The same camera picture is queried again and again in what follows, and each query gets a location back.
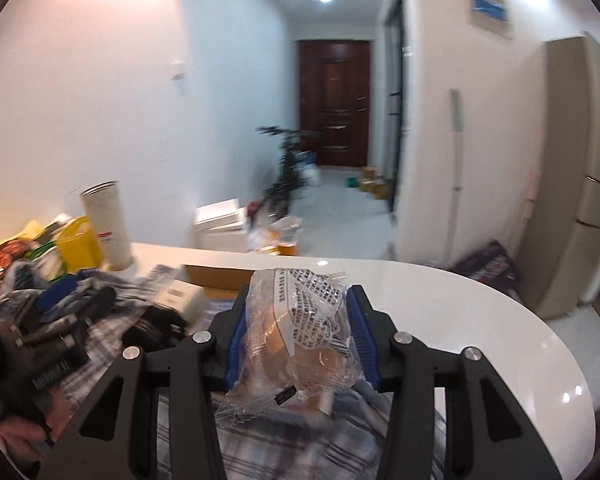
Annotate grey plaid cloth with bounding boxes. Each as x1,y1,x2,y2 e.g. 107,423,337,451
0,265,448,480

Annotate crumpled clear plastic bag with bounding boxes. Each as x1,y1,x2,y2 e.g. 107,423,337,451
247,215,303,256

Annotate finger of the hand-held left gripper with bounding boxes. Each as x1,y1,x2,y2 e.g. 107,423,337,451
0,277,81,333
17,287,117,348

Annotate shallow cardboard box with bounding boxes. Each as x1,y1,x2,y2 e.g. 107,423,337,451
182,262,261,321

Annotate dark bag on floor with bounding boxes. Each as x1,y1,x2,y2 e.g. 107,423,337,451
450,240,523,293

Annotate wall electrical panel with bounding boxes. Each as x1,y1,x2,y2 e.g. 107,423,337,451
455,0,513,41

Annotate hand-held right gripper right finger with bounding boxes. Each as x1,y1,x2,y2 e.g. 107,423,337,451
345,285,563,480

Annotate white cardboard tube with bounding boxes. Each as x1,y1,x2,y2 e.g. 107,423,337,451
80,181,135,272

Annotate yellow bag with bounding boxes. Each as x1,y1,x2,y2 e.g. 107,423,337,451
55,216,104,273

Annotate black bicycle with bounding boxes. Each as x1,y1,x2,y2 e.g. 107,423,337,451
247,125,323,221

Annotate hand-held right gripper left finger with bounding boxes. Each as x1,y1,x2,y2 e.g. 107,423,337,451
36,285,253,480

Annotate colourful snack bag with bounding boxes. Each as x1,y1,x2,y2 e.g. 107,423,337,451
0,220,56,286

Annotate small white carton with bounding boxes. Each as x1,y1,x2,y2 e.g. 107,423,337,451
155,280,208,321

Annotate white plastic bag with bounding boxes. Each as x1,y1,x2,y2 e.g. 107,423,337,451
300,152,323,188

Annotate black framed glass door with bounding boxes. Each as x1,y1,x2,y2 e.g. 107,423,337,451
382,0,413,216

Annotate brown cardboard boxes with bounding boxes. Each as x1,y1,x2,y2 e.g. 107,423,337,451
357,165,393,201

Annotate clear plastic bag with bun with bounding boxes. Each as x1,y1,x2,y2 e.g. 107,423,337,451
215,267,368,428

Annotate black pouch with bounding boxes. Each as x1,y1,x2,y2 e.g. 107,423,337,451
121,305,191,353

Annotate beige cabinet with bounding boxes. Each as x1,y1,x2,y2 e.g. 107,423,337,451
512,35,600,321

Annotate white boxes on floor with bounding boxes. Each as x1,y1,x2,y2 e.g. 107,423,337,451
192,200,248,251

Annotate dark red entrance door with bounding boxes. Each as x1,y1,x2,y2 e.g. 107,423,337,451
299,39,372,168

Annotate person's left hand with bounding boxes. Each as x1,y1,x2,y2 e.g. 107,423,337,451
2,390,68,461

